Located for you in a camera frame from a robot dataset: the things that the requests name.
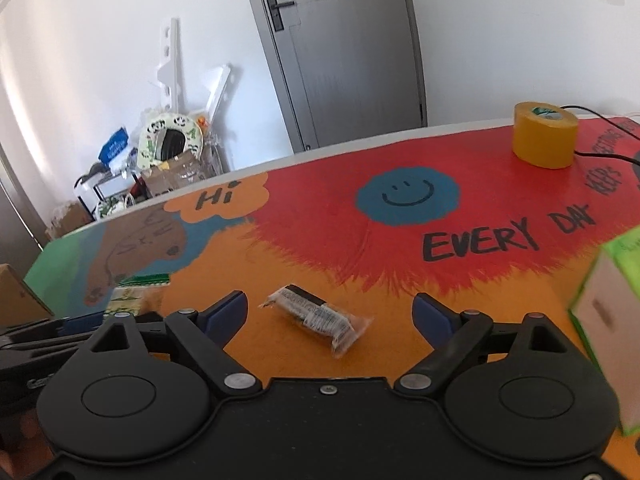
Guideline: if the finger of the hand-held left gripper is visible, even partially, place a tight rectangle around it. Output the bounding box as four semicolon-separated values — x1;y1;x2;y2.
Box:
0;310;108;366

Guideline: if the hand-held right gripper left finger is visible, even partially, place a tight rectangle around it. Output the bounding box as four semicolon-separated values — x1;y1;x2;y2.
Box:
87;290;263;397

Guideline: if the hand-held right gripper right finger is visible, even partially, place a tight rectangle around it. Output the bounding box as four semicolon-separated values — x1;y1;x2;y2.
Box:
394;292;576;396

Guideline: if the clear brown snack packet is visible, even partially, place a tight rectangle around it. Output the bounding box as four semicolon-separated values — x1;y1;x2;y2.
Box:
257;284;376;360

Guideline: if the person's left hand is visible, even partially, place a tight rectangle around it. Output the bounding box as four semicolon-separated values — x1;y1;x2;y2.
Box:
0;402;51;465

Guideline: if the small brown cardboard box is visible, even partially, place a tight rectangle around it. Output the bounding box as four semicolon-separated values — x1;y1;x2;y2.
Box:
47;200;96;241

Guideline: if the colourful cartoon table mat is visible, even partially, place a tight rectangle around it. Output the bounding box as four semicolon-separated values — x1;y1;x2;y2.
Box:
22;117;640;441

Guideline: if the black metal rack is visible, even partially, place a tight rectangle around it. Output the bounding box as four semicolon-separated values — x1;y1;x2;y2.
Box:
74;162;146;221

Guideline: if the brown carton with plastic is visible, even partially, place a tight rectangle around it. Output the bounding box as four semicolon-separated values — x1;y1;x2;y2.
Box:
142;152;208;196

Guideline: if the green tissue box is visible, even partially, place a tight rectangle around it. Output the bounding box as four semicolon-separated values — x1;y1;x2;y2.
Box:
567;225;640;436

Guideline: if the blue bag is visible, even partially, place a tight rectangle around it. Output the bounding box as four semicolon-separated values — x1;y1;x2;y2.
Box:
99;129;130;165

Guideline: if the panda print toilet seat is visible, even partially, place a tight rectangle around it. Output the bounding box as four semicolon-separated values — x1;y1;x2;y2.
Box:
137;112;205;171

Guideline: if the yellow tape roll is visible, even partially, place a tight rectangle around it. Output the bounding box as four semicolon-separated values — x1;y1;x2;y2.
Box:
512;101;579;170

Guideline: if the short white foam board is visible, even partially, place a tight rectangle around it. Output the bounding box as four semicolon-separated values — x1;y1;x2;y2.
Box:
202;63;236;126

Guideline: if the tall white foam board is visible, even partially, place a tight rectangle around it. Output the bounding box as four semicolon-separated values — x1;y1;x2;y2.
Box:
155;17;183;116

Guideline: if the grey door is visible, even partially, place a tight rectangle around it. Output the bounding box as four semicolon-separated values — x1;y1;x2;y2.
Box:
239;0;428;153

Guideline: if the black cable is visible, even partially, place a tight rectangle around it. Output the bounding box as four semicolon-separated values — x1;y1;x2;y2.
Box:
557;105;640;163

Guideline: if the black door handle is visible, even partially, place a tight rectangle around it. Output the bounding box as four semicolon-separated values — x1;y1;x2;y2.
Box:
265;0;296;31

